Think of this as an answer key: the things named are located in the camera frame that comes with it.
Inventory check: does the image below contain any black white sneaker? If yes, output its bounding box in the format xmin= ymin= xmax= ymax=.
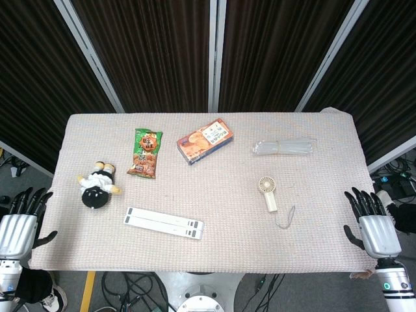
xmin=39 ymin=285 xmax=68 ymax=310

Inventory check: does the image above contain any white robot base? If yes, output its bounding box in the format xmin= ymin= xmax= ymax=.
xmin=152 ymin=271 xmax=248 ymax=312

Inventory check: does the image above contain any dark ribbed partition panel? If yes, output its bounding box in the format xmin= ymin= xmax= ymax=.
xmin=304 ymin=0 xmax=416 ymax=163
xmin=0 ymin=0 xmax=118 ymax=173
xmin=218 ymin=0 xmax=355 ymax=113
xmin=71 ymin=0 xmax=212 ymax=114

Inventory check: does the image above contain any black cable with green plug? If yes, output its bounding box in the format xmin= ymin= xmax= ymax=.
xmin=252 ymin=273 xmax=282 ymax=312

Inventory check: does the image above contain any beige waffle weave tablecloth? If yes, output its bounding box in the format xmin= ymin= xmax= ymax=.
xmin=27 ymin=107 xmax=374 ymax=280

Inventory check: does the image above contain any black power equipment with lights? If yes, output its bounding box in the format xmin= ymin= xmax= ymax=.
xmin=372 ymin=170 xmax=416 ymax=198

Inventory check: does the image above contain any green snack bag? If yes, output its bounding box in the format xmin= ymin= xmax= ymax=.
xmin=125 ymin=127 xmax=163 ymax=179

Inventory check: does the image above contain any white folded laptop stand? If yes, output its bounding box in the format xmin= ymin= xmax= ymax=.
xmin=122 ymin=207 xmax=205 ymax=241

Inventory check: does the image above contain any white metal partition post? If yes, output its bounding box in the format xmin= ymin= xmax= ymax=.
xmin=294 ymin=0 xmax=371 ymax=112
xmin=207 ymin=0 xmax=228 ymax=113
xmin=53 ymin=0 xmax=126 ymax=114

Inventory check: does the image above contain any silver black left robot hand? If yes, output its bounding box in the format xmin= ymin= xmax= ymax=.
xmin=0 ymin=187 xmax=59 ymax=261

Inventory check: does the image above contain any black cable tangle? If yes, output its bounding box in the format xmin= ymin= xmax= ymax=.
xmin=101 ymin=272 xmax=170 ymax=312

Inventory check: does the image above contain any clear plastic straw bundle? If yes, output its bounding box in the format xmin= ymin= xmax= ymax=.
xmin=252 ymin=138 xmax=318 ymax=157

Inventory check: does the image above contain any black white plush doll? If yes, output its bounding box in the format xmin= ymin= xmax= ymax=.
xmin=77 ymin=161 xmax=124 ymax=211

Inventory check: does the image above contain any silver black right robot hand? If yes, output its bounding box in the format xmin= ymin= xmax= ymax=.
xmin=343 ymin=186 xmax=402 ymax=260

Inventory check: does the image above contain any white handheld fan with lanyard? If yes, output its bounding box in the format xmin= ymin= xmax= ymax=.
xmin=258 ymin=175 xmax=296 ymax=230

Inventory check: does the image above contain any orange blue biscuit box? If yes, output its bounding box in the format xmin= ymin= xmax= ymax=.
xmin=176 ymin=118 xmax=235 ymax=166

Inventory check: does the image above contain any white metal partition base rail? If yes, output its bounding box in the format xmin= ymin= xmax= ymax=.
xmin=367 ymin=135 xmax=416 ymax=173
xmin=0 ymin=140 xmax=55 ymax=179

